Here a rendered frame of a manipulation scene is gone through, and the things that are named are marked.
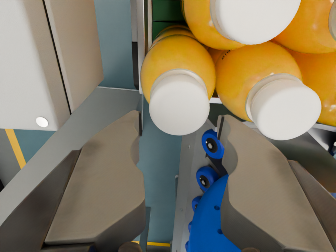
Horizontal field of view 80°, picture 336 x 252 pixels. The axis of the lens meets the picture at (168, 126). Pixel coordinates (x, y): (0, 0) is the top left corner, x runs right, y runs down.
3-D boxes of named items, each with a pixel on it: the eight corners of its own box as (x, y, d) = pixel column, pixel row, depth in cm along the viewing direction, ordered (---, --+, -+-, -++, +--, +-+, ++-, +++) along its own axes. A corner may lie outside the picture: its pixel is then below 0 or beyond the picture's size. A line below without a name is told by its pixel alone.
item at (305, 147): (241, 140, 34) (272, 204, 23) (244, 128, 32) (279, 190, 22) (301, 143, 33) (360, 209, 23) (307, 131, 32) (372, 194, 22)
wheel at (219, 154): (219, 166, 29) (228, 161, 30) (225, 141, 26) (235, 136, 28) (197, 150, 32) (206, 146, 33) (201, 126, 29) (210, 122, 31)
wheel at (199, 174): (211, 201, 33) (219, 195, 34) (216, 181, 30) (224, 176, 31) (192, 183, 36) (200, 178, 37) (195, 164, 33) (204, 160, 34)
